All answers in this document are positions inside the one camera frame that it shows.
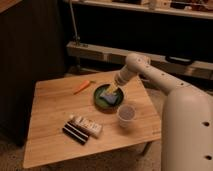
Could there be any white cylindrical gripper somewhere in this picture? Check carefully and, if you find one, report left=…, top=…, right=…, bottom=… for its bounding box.
left=106, top=66, right=134, bottom=94

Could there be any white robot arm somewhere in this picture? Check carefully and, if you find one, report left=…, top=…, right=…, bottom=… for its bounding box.
left=114, top=53, right=213, bottom=171

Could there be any green round plate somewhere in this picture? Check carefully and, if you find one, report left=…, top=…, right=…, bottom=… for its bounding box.
left=93, top=84, right=124, bottom=109

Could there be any orange toy carrot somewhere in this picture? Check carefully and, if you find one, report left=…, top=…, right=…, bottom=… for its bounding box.
left=73, top=80, right=91, bottom=94

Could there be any translucent plastic cup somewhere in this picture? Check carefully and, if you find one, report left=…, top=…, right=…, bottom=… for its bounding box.
left=117, top=104, right=136, bottom=128

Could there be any white rectangular box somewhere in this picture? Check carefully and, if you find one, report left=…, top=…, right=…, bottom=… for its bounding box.
left=70, top=115, right=103, bottom=138

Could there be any wooden table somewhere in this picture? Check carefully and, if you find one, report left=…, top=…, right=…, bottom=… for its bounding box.
left=23, top=72, right=161, bottom=168

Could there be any metal pole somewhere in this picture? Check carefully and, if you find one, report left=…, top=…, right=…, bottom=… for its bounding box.
left=69, top=0, right=81, bottom=46

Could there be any black striped box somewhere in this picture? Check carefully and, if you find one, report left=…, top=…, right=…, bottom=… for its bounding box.
left=62, top=123, right=89, bottom=145

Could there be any upper shelf board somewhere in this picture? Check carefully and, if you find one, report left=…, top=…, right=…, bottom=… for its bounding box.
left=63, top=0, right=213, bottom=20

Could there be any black handle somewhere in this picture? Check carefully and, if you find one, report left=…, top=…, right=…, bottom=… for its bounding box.
left=165, top=56, right=194, bottom=66

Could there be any lower wooden shelf rail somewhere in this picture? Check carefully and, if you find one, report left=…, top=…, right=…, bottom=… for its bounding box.
left=66, top=41, right=213, bottom=80

